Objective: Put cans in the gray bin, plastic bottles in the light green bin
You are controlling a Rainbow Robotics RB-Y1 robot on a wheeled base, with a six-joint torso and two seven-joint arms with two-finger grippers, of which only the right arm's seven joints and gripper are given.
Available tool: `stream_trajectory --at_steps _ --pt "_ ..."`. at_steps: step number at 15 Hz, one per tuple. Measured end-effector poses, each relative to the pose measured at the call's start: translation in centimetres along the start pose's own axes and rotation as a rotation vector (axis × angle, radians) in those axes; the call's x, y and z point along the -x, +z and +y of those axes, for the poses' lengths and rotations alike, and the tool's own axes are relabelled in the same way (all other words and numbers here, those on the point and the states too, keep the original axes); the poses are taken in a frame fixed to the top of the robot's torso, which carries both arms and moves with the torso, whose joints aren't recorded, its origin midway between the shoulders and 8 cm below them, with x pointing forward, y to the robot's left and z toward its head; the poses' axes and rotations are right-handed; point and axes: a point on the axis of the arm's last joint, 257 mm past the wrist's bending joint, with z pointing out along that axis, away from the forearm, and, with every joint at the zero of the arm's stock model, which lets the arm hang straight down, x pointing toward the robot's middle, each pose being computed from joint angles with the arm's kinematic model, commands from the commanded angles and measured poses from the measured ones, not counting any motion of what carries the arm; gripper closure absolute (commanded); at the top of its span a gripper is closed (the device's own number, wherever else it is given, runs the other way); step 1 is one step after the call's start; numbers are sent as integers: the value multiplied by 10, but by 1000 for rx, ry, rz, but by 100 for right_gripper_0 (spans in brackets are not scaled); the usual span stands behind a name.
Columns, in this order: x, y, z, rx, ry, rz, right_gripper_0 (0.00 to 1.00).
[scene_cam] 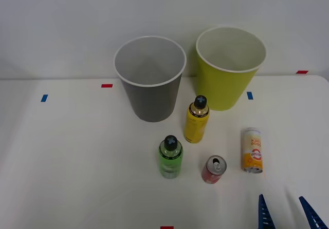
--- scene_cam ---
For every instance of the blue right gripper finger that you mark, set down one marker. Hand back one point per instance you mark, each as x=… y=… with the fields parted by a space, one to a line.
x=264 y=216
x=312 y=216

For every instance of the orange and white drink can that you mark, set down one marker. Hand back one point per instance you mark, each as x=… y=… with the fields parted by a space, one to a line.
x=252 y=149

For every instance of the red drink can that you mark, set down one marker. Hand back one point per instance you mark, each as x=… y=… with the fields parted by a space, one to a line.
x=210 y=177

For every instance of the green plastic bottle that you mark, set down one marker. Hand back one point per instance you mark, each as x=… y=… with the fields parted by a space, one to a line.
x=169 y=164

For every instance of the yellow plastic bottle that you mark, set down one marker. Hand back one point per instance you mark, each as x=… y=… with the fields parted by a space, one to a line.
x=195 y=126

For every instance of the yellow-green plastic waste bin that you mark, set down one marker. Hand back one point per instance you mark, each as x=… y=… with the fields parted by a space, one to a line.
x=223 y=90

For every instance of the grey plastic waste bin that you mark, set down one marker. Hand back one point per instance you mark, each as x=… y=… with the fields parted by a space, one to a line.
x=154 y=103

